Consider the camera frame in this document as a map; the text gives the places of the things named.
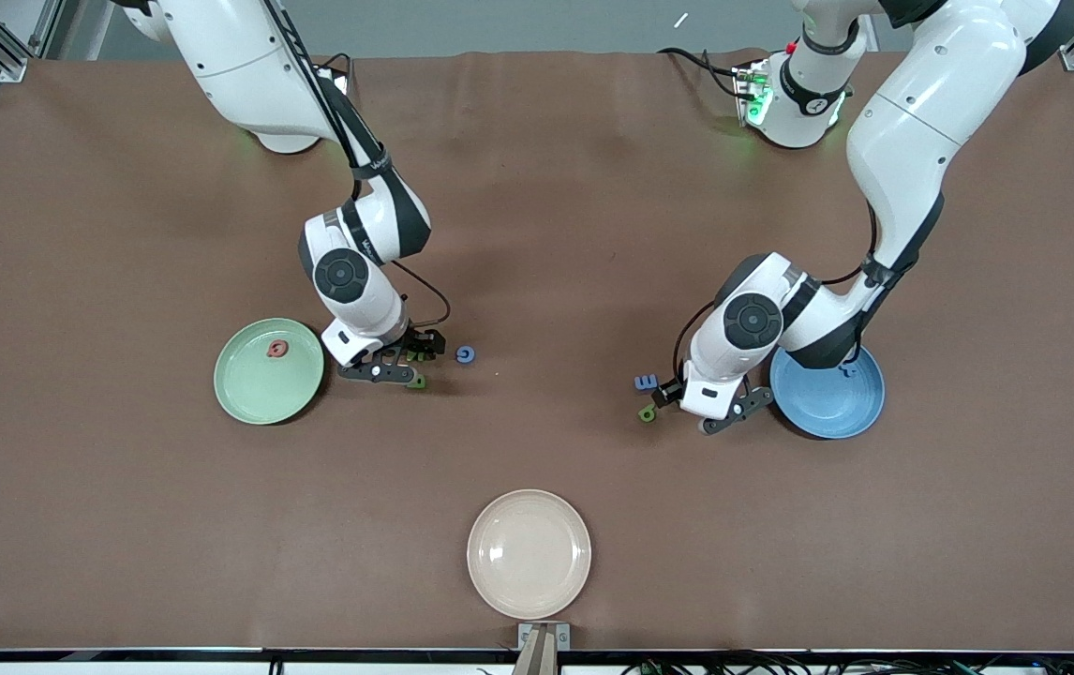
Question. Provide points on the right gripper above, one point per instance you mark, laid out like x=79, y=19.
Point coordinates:
x=421, y=343

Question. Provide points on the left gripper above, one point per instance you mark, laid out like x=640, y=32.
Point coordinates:
x=669, y=391

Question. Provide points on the blue letter G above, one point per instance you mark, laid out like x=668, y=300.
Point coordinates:
x=459, y=354

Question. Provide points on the green letter p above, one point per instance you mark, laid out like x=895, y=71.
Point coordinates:
x=647, y=414

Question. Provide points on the blue letter m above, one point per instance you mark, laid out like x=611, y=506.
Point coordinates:
x=646, y=382

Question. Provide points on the red letter Q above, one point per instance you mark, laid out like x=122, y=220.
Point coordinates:
x=272, y=351

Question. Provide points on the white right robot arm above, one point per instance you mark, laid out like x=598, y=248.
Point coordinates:
x=246, y=75

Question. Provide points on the left arm base connector panel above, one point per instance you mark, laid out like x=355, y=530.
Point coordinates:
x=751, y=94

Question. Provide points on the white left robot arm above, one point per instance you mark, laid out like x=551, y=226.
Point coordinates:
x=931, y=112

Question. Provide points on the right arm base connector panel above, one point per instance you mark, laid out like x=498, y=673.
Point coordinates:
x=338, y=82

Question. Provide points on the blue plate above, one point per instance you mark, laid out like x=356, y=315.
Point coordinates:
x=827, y=408

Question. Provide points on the light green plate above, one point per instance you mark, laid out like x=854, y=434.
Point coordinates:
x=256, y=394

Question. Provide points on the brown table mat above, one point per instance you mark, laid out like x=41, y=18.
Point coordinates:
x=537, y=234

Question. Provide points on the beige plate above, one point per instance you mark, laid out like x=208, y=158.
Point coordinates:
x=529, y=554

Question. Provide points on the grey metal mounting bracket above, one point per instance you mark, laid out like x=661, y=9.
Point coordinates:
x=524, y=637

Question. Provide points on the beige camera stand post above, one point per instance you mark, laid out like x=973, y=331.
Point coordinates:
x=537, y=658

